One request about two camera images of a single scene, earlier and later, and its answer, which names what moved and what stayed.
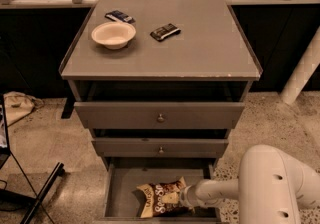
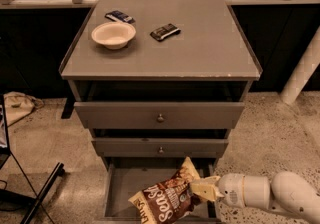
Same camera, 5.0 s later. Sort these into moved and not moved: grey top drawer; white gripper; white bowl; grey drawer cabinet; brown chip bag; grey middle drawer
Moved: brown chip bag; white gripper
Not moved: grey drawer cabinet; white bowl; grey top drawer; grey middle drawer
